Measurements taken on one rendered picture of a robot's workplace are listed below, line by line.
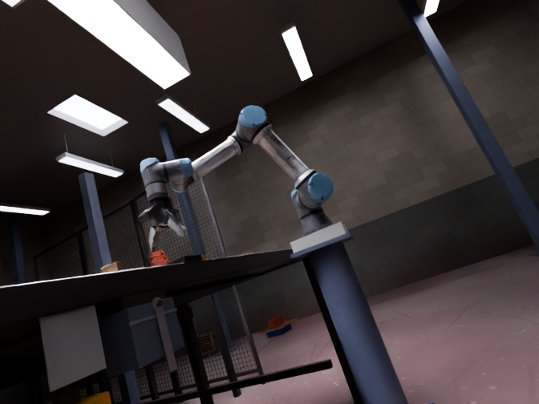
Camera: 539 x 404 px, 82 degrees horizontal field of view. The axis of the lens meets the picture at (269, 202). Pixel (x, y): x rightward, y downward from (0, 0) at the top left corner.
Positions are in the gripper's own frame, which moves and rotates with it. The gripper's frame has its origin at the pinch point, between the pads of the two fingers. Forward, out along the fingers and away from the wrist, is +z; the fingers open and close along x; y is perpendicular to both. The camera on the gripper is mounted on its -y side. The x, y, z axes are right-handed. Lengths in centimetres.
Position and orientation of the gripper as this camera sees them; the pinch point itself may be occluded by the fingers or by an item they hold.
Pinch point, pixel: (167, 246)
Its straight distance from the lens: 119.6
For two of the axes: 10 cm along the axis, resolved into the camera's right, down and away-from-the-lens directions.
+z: 3.2, 9.1, -2.4
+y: 3.8, 1.1, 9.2
